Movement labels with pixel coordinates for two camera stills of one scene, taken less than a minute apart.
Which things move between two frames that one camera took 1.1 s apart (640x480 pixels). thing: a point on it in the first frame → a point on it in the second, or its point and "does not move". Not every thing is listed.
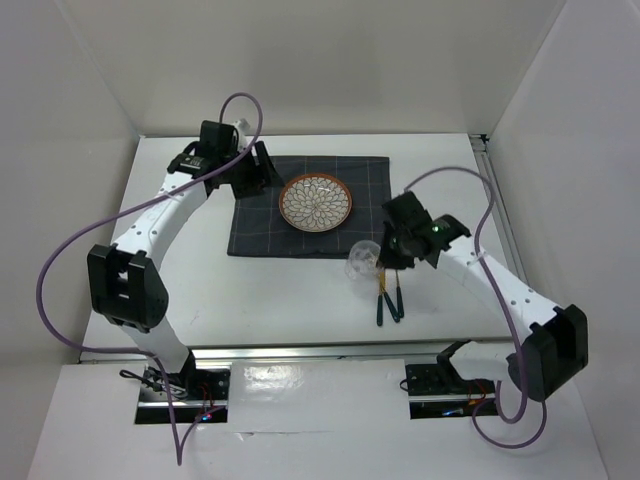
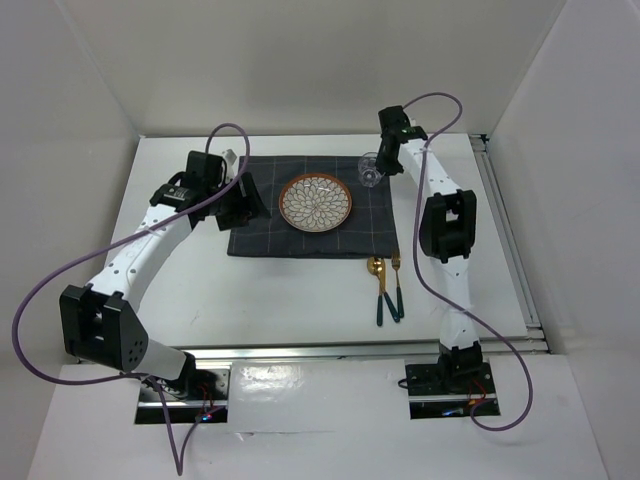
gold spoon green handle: x=389 y=304 → x=374 y=267
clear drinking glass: x=362 y=259 → x=369 y=175
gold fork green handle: x=399 y=298 does not move
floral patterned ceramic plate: x=315 y=203 does not move
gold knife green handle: x=380 y=298 → x=384 y=292
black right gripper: x=386 y=259 → x=390 y=169
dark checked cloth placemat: x=325 y=205 does not move
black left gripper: x=260 y=176 → x=244 y=206
